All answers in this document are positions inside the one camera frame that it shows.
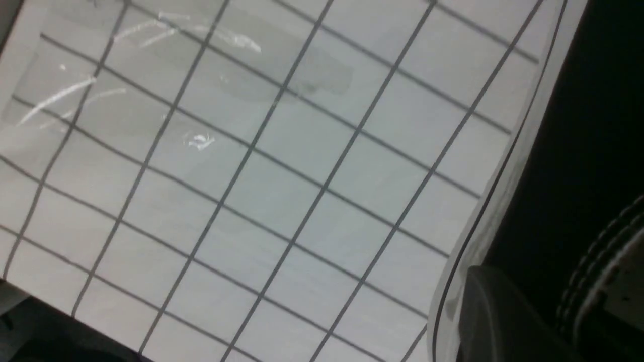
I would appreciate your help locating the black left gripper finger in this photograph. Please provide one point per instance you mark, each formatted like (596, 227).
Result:
(497, 323)

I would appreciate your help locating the white grid floor mat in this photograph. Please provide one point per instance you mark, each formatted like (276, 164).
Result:
(270, 180)

